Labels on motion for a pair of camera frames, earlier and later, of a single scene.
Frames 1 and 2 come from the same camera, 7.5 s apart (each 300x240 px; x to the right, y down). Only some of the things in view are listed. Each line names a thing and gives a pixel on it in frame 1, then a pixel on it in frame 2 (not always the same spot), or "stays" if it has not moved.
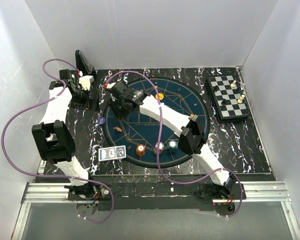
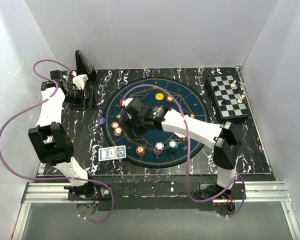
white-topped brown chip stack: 161,147 stays
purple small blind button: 101,120 stays
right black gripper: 119,115 → 130,121
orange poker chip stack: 140,149 stays
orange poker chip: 118,129 → 114,124
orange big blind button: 161,96 stays
